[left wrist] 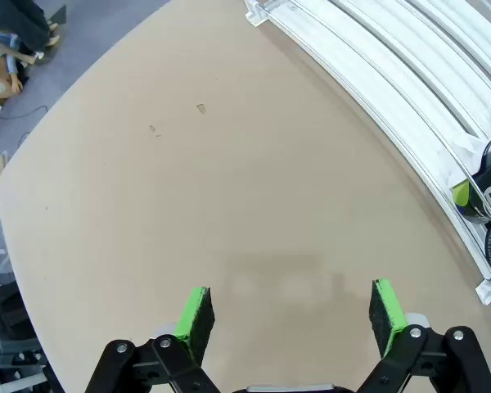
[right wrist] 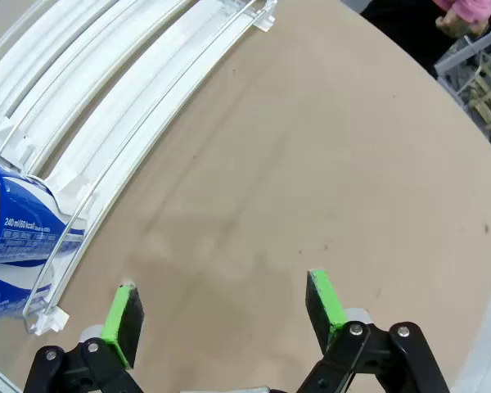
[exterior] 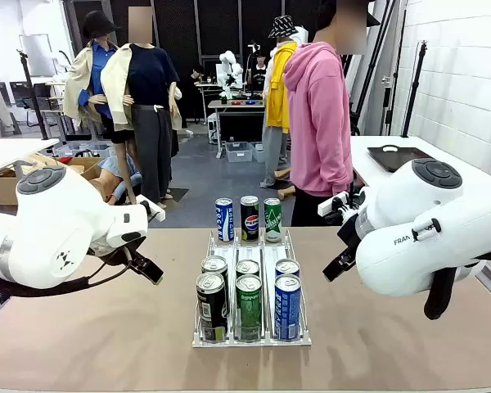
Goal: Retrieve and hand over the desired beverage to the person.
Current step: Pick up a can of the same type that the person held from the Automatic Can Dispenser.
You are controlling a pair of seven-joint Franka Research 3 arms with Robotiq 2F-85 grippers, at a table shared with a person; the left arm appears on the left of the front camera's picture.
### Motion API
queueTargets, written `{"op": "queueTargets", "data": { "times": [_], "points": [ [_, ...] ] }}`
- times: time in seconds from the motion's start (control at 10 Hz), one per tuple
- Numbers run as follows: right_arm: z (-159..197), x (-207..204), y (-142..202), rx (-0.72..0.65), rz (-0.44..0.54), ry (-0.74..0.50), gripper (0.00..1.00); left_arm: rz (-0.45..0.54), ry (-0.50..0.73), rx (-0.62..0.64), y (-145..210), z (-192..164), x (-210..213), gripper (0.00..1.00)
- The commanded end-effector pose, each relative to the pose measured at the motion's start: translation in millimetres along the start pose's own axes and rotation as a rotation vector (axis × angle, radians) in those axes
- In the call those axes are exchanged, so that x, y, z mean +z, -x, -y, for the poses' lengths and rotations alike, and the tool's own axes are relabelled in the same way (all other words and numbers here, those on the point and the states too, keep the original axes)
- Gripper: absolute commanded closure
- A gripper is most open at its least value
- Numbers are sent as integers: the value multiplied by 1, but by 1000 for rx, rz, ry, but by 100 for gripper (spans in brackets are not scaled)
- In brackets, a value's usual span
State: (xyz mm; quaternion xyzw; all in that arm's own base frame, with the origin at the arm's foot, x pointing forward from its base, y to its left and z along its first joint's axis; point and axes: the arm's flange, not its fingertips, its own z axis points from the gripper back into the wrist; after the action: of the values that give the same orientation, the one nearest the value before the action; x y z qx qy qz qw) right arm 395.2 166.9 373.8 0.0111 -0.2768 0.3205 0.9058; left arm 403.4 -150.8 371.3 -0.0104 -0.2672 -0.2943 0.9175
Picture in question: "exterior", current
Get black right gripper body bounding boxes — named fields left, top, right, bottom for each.
left=336, top=212, right=365, bottom=268

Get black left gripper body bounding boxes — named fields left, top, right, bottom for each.
left=101, top=236, right=147, bottom=264

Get blue Pocari Sweat can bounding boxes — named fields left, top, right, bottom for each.
left=274, top=258, right=301, bottom=280
left=214, top=197, right=235, bottom=243
left=273, top=273, right=303, bottom=341

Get person's pink-sleeved left forearm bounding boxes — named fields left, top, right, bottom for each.
left=306, top=157, right=355, bottom=198

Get person in pink hoodie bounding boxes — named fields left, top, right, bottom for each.
left=284, top=0, right=372, bottom=228

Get seated person in black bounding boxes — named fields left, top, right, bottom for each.
left=187, top=63, right=209, bottom=124

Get background person behind table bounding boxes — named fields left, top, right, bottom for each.
left=246, top=53, right=268, bottom=97

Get black Pepsi can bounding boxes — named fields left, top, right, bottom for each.
left=240, top=195, right=260, bottom=242
left=196, top=272, right=229, bottom=343
left=200, top=255, right=231, bottom=296

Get lying mannequin torso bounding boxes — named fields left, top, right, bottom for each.
left=96, top=157, right=143, bottom=206

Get green soda can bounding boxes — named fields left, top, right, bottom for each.
left=236, top=259, right=261, bottom=280
left=235, top=273, right=264, bottom=342
left=264, top=197, right=283, bottom=243

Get black tray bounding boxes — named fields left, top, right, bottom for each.
left=367, top=145, right=435, bottom=174

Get white can dispenser rack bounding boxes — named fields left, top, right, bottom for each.
left=191, top=228, right=313, bottom=348

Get clear plastic storage bin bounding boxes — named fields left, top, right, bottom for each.
left=224, top=141, right=255, bottom=164
left=250, top=142, right=267, bottom=165

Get large cardboard box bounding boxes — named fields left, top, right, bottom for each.
left=0, top=156, right=104, bottom=206

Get white side table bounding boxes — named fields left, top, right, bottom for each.
left=349, top=134, right=491, bottom=193

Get white work table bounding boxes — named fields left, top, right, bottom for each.
left=0, top=138, right=61, bottom=179

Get mannequin with navy top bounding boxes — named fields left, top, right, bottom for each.
left=101, top=6, right=184, bottom=210

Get mannequin with yellow hoodie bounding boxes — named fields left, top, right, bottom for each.
left=259, top=15, right=310, bottom=190

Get black tripod stand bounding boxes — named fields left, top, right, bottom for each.
left=400, top=39, right=430, bottom=138

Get leaning black poles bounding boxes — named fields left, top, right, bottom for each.
left=349, top=0, right=399, bottom=137

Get grey background table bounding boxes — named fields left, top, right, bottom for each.
left=207, top=99, right=268, bottom=160

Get mannequin with black hat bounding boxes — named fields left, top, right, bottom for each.
left=62, top=10, right=126, bottom=144

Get black light stand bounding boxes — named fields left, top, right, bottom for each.
left=16, top=48, right=51, bottom=141

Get white board panel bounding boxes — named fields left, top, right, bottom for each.
left=18, top=33, right=57, bottom=79

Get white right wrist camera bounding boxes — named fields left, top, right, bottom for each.
left=317, top=192, right=349, bottom=218

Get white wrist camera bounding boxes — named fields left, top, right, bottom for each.
left=317, top=192, right=349, bottom=218
left=135, top=195, right=167, bottom=223

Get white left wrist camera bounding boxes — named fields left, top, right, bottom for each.
left=135, top=195, right=167, bottom=223

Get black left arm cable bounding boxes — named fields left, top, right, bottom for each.
left=0, top=244, right=133, bottom=299

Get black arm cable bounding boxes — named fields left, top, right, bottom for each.
left=0, top=244, right=133, bottom=299
left=423, top=265, right=460, bottom=321

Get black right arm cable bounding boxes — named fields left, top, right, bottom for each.
left=423, top=265, right=460, bottom=321

